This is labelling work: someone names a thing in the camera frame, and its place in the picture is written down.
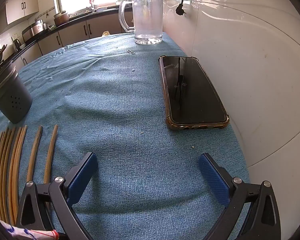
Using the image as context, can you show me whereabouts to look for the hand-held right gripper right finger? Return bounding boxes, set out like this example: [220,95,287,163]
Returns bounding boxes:
[198,152,282,240]

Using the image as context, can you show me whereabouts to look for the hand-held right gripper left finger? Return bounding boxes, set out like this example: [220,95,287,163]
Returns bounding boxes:
[16,152,98,240]

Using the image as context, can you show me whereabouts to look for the row of wooden chopsticks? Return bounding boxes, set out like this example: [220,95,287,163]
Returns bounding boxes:
[0,125,28,227]

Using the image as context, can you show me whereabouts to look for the grey perforated chopstick holder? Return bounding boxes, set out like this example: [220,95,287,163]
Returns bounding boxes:
[0,60,33,124]

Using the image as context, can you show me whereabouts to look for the person's printed white clothing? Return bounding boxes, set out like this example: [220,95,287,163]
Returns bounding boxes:
[0,220,59,240]

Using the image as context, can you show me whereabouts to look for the blue tablecloth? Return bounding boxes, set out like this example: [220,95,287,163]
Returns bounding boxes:
[0,32,250,240]

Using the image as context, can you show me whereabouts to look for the black smartphone in brown case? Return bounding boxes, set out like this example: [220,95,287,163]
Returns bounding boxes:
[158,56,230,131]

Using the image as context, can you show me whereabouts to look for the beige lower kitchen cabinets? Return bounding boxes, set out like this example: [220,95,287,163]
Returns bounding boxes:
[14,11,135,65]

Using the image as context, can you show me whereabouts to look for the beige kitchen cabinets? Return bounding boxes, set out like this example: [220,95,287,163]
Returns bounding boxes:
[0,0,40,35]
[14,11,135,65]

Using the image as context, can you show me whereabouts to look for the steel kettle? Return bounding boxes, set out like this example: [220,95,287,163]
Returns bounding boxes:
[12,38,23,52]

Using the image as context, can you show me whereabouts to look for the steel rice cooker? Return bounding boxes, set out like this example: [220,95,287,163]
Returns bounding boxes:
[22,19,49,42]

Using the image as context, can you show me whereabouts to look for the black kitchen countertop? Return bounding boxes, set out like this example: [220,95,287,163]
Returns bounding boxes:
[5,7,134,63]

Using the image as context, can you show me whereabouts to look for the brown cooking pot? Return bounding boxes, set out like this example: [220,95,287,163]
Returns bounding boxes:
[53,10,70,27]

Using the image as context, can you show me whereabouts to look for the clear glass mug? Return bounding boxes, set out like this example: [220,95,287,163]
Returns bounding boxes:
[118,0,164,45]

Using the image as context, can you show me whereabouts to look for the beige upper kitchen cabinets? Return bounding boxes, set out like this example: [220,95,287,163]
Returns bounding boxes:
[0,0,40,35]

